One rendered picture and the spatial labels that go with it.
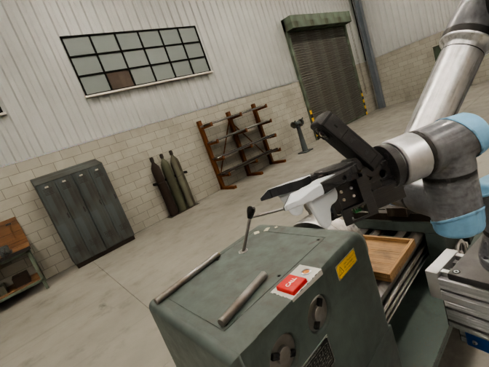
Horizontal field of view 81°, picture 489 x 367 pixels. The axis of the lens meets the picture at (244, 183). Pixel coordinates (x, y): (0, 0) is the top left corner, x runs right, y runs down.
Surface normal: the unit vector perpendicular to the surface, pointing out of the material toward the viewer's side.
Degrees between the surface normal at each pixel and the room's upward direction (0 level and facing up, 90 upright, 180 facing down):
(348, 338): 90
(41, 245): 90
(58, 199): 90
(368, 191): 82
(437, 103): 62
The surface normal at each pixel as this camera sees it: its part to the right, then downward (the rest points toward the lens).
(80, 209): 0.36, 0.07
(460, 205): -0.36, 0.32
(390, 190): 0.14, 0.02
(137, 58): 0.61, -0.04
